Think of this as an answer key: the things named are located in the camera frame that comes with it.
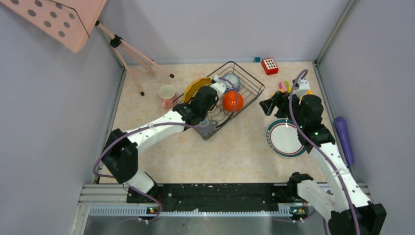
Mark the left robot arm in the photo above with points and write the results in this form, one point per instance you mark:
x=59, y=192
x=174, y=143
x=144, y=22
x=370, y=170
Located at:
x=121, y=151

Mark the grey mug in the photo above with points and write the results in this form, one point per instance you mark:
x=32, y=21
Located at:
x=208, y=126

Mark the yellow polka dot plate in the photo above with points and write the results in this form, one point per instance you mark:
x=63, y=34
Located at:
x=194, y=86

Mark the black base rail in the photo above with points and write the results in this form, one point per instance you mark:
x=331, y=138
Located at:
x=231, y=197

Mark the blue red patterned bowl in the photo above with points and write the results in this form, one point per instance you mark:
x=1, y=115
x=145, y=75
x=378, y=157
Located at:
x=231, y=78

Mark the pink mug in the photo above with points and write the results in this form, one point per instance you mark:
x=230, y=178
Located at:
x=168, y=95

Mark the purple handle tool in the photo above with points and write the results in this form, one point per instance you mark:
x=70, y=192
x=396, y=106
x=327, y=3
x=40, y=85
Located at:
x=341, y=128

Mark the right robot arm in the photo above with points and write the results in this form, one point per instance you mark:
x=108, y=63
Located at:
x=344, y=207

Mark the pink toy block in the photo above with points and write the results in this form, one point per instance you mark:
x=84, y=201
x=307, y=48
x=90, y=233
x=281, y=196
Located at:
x=284, y=87

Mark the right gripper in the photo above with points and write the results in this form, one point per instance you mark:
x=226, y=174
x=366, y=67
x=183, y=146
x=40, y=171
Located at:
x=283, y=101

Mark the orange bowl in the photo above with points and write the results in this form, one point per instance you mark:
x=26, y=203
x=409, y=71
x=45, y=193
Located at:
x=232, y=100

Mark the red toy block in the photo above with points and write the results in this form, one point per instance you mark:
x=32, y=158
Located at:
x=269, y=65

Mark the white plate green rim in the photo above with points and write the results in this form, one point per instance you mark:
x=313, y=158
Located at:
x=282, y=138

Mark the pink perforated stand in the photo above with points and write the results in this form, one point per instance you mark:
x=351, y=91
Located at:
x=71, y=22

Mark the black wire dish rack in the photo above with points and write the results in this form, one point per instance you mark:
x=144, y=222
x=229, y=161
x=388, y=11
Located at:
x=213, y=101

